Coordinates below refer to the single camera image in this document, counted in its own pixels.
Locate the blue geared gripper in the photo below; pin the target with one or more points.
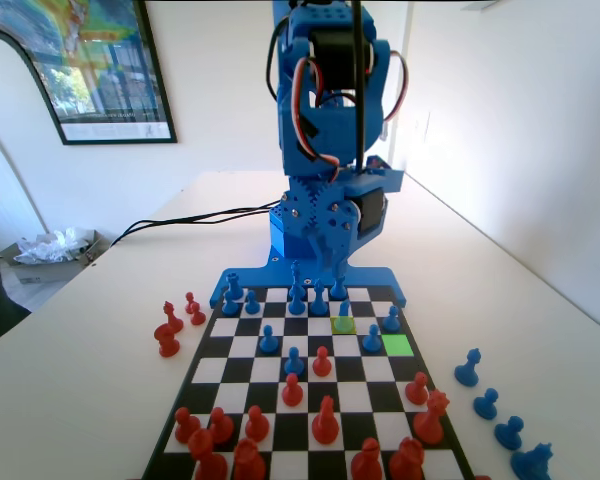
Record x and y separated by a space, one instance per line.
314 220

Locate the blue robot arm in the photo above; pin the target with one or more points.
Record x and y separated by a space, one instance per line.
330 130

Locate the blue chess rook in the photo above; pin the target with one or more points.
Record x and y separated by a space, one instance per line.
337 289
233 285

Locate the blue chess pawn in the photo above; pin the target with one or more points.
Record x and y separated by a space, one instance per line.
391 321
371 341
486 405
267 342
509 434
293 363
250 304
229 306

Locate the red chess pawn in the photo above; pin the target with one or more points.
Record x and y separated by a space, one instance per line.
292 393
186 427
256 426
197 316
321 363
220 427
417 391
190 301

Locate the red chess bishop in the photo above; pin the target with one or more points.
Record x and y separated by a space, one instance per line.
367 462
166 343

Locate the red chess queen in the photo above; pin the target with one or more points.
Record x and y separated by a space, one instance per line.
432 420

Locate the black white chessboard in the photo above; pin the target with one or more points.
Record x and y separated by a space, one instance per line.
260 370

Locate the crumpled clear plastic wrap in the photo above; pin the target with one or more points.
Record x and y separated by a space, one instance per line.
50 247

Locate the cardboard box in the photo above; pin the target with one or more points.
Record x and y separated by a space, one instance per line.
45 272

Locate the black framed poster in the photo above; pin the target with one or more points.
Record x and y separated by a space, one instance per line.
105 75

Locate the white arched board black rim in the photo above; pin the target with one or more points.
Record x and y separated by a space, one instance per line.
10 80

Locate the blue base plate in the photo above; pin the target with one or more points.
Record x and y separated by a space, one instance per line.
267 274

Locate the blue gripper camera mount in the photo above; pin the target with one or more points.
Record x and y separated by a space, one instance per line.
380 180

